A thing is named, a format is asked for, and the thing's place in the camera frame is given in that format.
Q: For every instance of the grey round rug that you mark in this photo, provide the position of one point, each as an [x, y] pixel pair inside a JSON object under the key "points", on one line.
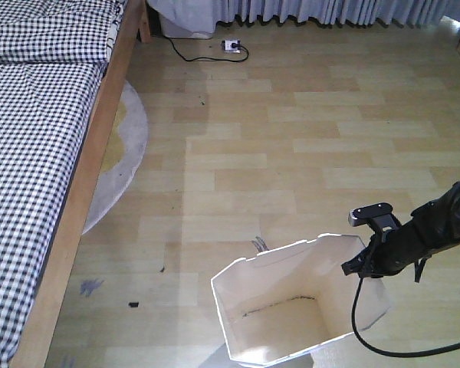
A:
{"points": [[124, 153]]}

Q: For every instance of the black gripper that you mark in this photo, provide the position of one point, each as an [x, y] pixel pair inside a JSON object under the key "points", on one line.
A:
{"points": [[385, 255]]}

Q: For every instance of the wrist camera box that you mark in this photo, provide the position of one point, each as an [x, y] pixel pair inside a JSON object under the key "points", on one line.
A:
{"points": [[379, 217]]}

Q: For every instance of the grey curtain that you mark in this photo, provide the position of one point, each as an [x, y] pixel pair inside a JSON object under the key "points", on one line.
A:
{"points": [[201, 17]]}

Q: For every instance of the white plastic trash bin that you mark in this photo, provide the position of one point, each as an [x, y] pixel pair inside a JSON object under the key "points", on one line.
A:
{"points": [[289, 301]]}

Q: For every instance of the wooden bed frame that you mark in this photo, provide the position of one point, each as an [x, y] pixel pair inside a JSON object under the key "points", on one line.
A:
{"points": [[39, 330]]}

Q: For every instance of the floor power socket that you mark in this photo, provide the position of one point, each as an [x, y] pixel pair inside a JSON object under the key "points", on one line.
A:
{"points": [[231, 46]]}

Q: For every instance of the black white checkered bedding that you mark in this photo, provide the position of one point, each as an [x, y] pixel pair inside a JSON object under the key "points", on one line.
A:
{"points": [[53, 56]]}

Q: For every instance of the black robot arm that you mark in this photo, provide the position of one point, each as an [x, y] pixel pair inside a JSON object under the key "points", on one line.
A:
{"points": [[434, 227]]}

